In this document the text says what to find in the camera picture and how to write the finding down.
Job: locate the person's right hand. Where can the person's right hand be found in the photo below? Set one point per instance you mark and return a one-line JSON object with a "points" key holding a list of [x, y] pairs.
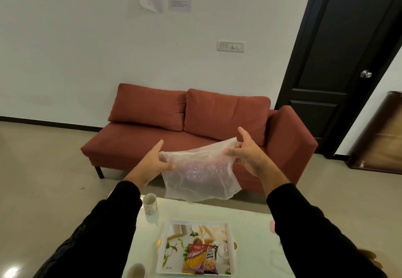
{"points": [[252, 158]]}

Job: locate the person's left hand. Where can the person's left hand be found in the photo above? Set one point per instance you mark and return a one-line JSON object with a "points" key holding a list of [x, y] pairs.
{"points": [[147, 166]]}

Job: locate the person's right thumb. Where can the person's right thumb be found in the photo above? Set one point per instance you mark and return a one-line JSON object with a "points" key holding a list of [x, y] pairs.
{"points": [[234, 151]]}

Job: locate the person's left thumb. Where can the person's left thumb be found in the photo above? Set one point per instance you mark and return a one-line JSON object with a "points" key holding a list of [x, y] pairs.
{"points": [[158, 148]]}

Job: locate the translucent plastic bag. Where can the translucent plastic bag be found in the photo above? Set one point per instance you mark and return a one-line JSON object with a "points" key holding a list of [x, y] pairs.
{"points": [[201, 174]]}

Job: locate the person's left forearm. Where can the person's left forearm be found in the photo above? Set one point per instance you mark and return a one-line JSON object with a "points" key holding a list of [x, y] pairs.
{"points": [[97, 230]]}

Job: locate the person's right forearm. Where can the person's right forearm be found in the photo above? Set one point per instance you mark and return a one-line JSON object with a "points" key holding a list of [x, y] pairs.
{"points": [[311, 237]]}

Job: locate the red fabric sofa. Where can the red fabric sofa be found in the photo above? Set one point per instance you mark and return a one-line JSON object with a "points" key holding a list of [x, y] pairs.
{"points": [[132, 147]]}

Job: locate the red sofa back cushion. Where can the red sofa back cushion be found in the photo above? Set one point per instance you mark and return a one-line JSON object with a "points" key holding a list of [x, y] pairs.
{"points": [[147, 106], [219, 114]]}

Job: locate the white printed cup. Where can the white printed cup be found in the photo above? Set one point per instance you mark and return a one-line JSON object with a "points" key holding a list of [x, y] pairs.
{"points": [[150, 204]]}

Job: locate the small pink object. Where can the small pink object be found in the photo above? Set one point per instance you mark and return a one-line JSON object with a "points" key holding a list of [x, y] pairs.
{"points": [[273, 227]]}

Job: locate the white floral print tray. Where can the white floral print tray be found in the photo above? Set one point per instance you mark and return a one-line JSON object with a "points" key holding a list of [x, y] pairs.
{"points": [[176, 240]]}

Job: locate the red peanut packet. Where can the red peanut packet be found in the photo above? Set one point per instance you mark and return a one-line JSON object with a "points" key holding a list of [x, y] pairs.
{"points": [[210, 260]]}

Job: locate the yellow snack packet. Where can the yellow snack packet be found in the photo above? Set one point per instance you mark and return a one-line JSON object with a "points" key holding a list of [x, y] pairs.
{"points": [[194, 260]]}

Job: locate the plain white cup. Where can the plain white cup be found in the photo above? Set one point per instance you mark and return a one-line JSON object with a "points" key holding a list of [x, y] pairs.
{"points": [[136, 271]]}

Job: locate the black wooden door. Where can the black wooden door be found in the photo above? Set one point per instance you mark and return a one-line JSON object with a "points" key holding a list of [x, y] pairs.
{"points": [[339, 51]]}

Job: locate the brown wooden cabinet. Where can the brown wooden cabinet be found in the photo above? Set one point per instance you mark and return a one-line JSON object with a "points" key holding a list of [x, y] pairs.
{"points": [[380, 136]]}

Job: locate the silver door knob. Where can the silver door knob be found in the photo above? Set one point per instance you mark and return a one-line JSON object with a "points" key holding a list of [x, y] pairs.
{"points": [[365, 74]]}

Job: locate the white wall switch panel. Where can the white wall switch panel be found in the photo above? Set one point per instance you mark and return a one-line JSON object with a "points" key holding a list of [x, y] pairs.
{"points": [[230, 46]]}

